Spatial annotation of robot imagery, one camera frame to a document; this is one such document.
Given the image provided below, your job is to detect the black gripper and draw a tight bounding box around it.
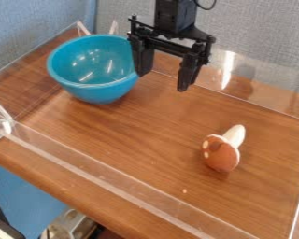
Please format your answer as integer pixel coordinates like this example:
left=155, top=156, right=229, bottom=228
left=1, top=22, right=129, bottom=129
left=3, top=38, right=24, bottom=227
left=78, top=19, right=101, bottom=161
left=128, top=0, right=215, bottom=91

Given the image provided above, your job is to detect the brown toy mushroom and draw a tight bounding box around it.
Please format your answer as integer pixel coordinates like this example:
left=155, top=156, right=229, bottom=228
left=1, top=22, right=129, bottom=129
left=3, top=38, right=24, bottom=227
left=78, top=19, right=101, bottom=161
left=201, top=124, right=246, bottom=173

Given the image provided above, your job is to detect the blue bowl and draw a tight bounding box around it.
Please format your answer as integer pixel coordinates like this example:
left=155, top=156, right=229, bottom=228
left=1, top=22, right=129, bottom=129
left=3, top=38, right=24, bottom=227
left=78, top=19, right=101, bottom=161
left=46, top=35, right=140, bottom=105

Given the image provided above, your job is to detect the clear acrylic barrier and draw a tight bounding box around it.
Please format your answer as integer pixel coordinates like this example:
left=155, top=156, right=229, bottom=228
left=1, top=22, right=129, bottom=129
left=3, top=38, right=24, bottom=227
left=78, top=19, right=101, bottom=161
left=0, top=23, right=299, bottom=239

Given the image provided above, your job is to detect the white power strip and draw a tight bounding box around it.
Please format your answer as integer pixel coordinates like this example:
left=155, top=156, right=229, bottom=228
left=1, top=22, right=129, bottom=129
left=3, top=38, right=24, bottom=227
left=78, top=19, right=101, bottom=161
left=38, top=208, right=96, bottom=239

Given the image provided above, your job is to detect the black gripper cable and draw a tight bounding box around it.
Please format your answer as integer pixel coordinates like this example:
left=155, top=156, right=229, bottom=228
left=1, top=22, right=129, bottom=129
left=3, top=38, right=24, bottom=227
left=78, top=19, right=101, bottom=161
left=193, top=0, right=217, bottom=11

